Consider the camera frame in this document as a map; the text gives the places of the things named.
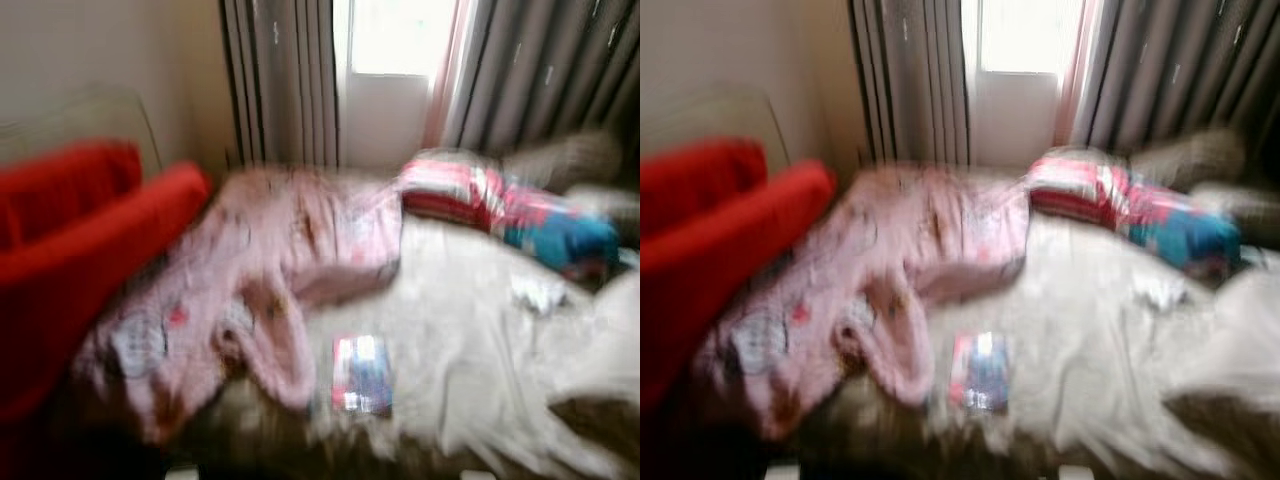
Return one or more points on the beige floral bed sheet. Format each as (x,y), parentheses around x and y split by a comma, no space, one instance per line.
(450,340)
(1070,340)

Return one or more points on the colourful manga comic book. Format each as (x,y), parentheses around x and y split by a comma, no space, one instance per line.
(360,375)
(978,372)

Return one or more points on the pink cartoon print blanket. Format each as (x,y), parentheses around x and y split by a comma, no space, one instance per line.
(890,240)
(260,240)

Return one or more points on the crumpled beige pillow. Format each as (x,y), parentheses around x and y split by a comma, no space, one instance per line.
(1190,158)
(570,160)

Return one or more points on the white crumpled cloth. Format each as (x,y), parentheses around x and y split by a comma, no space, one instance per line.
(538,293)
(1163,293)

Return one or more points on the grey pleated curtain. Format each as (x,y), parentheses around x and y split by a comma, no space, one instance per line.
(540,70)
(1170,70)
(280,80)
(910,80)

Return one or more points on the beige floral duvet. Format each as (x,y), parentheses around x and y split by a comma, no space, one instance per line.
(610,340)
(1235,340)

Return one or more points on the red white blue bolster pillow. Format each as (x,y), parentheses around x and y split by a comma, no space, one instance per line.
(470,195)
(1090,190)

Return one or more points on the bright window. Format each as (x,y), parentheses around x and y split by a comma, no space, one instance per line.
(400,35)
(1030,35)

